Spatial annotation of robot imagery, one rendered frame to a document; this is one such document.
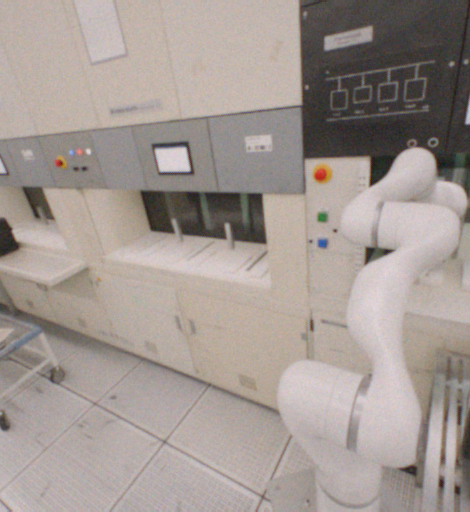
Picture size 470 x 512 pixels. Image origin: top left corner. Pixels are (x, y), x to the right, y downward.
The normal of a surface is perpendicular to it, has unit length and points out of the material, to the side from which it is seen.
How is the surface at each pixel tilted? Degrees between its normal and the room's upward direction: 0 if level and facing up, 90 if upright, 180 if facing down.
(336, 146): 90
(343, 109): 90
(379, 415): 35
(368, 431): 59
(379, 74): 90
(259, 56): 90
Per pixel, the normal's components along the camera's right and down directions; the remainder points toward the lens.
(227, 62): -0.52, 0.45
